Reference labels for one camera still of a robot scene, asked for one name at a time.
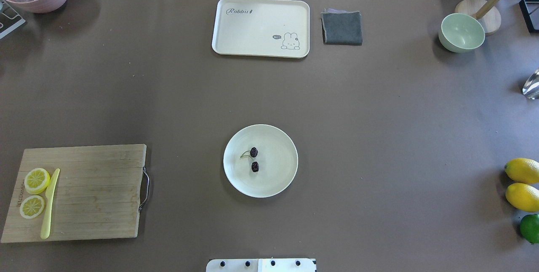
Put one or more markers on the dark red cherry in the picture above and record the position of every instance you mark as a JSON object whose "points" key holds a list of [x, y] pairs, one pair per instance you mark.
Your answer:
{"points": [[252, 153]]}

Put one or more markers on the cream rabbit tray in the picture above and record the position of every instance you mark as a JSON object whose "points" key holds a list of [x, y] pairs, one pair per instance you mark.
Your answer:
{"points": [[269, 28]]}

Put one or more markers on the white round plate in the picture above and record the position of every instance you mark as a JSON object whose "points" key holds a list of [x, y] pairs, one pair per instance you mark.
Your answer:
{"points": [[277, 157]]}

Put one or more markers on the grey folded cloth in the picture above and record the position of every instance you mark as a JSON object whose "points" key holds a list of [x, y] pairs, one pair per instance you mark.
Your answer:
{"points": [[342, 27]]}

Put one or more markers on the wooden cutting board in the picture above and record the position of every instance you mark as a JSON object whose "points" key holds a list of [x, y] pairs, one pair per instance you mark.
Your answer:
{"points": [[97, 195]]}

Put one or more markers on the mint green bowl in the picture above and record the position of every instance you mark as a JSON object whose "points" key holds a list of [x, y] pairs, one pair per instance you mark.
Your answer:
{"points": [[461, 33]]}

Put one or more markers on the lemon slice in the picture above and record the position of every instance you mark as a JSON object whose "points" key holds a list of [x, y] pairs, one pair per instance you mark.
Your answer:
{"points": [[32, 206], [36, 181]]}

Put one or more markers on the yellow plastic knife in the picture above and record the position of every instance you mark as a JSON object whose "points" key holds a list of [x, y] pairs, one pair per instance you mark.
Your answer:
{"points": [[49, 194]]}

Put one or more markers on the yellow lemon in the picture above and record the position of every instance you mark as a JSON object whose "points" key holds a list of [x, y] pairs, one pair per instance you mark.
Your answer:
{"points": [[523, 197], [523, 170]]}

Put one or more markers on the metal scoop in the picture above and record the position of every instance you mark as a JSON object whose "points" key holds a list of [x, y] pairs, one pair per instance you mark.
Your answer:
{"points": [[530, 88]]}

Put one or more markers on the green lime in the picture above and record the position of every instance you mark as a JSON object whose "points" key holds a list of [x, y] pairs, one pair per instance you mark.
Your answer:
{"points": [[529, 228]]}

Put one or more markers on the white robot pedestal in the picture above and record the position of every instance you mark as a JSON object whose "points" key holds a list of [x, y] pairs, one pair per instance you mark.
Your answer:
{"points": [[262, 265]]}

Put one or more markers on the white wire cup rack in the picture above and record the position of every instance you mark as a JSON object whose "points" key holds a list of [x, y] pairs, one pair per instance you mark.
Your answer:
{"points": [[10, 19]]}

